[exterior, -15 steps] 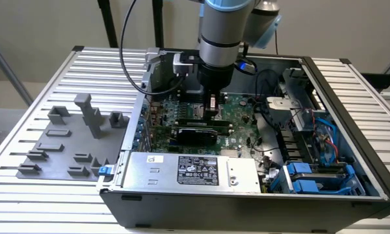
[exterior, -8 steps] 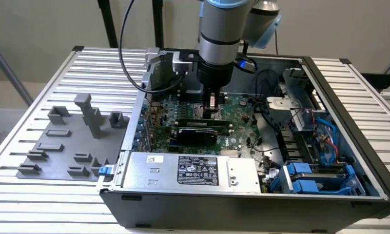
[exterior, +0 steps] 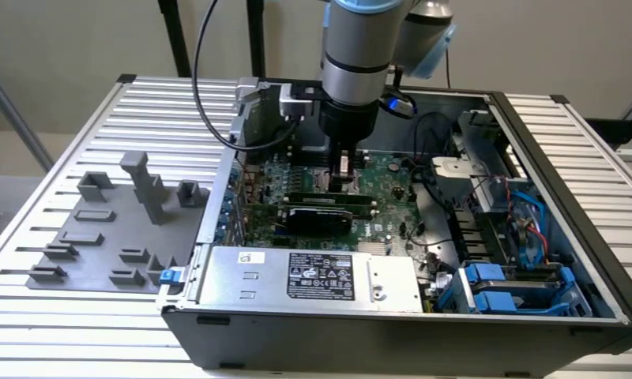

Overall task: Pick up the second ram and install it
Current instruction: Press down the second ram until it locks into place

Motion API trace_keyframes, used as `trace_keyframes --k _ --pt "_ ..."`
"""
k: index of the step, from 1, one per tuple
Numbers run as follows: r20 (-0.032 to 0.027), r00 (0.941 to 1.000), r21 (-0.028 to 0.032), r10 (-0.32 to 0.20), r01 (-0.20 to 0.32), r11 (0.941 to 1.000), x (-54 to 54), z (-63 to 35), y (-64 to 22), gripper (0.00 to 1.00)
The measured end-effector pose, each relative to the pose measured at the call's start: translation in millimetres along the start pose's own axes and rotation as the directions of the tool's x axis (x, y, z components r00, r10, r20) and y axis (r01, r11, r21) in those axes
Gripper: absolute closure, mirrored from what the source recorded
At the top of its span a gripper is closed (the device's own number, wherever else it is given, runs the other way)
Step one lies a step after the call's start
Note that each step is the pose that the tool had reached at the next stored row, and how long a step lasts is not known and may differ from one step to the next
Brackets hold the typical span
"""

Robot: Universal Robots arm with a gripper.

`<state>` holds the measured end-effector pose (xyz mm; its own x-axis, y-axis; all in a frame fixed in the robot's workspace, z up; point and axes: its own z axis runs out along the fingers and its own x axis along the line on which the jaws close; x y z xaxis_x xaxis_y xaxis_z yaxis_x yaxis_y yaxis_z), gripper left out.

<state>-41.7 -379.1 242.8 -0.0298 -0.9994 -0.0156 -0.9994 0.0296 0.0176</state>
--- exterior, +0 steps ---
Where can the black table corner cap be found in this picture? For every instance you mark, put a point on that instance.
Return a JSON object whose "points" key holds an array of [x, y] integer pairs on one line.
{"points": [[560, 99], [126, 78]]}

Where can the black block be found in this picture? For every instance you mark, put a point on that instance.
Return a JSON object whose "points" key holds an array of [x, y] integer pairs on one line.
{"points": [[611, 130]]}

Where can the black graphics card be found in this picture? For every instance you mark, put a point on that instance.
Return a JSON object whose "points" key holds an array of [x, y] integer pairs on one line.
{"points": [[318, 221]]}

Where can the silver disk bay cage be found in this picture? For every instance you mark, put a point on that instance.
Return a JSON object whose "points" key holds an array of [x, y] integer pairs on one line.
{"points": [[468, 169]]}

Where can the silver aluminium pole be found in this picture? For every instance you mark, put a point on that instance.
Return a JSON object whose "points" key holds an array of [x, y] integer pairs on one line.
{"points": [[15, 114]]}

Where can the black open PC case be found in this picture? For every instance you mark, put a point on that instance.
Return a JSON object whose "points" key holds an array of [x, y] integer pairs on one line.
{"points": [[378, 339]]}

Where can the blue USB plug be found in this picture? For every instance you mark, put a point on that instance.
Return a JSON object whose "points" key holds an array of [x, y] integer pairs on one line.
{"points": [[398, 106]]}

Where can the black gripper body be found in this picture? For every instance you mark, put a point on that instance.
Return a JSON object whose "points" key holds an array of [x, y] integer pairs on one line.
{"points": [[346, 122]]}

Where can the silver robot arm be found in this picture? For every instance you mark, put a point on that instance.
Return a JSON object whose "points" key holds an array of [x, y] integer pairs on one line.
{"points": [[354, 47]]}

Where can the green RAM stick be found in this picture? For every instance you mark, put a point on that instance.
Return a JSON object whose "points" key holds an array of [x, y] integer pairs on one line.
{"points": [[365, 209]]}

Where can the grey parts rack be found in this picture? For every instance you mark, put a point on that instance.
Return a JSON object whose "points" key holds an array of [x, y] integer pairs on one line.
{"points": [[110, 237]]}

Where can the silver power supply unit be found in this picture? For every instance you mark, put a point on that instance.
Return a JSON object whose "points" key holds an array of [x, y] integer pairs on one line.
{"points": [[273, 280]]}

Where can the blue case latch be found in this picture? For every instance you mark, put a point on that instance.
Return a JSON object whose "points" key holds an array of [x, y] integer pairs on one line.
{"points": [[169, 276]]}

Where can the silver card retention bracket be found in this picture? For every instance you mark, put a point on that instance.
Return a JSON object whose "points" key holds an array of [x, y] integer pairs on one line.
{"points": [[254, 110]]}

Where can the silver chipset heat sink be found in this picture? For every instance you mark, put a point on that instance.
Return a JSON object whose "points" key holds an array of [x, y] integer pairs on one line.
{"points": [[373, 248]]}

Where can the black stand pole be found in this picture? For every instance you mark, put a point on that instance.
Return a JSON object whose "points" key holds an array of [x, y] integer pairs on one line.
{"points": [[256, 39], [173, 39]]}

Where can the green motherboard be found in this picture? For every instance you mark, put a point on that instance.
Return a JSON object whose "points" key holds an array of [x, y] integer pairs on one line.
{"points": [[384, 197]]}

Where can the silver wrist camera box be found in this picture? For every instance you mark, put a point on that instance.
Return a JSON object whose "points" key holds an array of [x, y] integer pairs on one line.
{"points": [[294, 100]]}

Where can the blue disk carrier bay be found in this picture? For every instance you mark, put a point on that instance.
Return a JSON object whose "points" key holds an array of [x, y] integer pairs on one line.
{"points": [[505, 292]]}

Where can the CPU socket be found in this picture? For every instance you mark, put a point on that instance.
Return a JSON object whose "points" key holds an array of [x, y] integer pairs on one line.
{"points": [[321, 179]]}

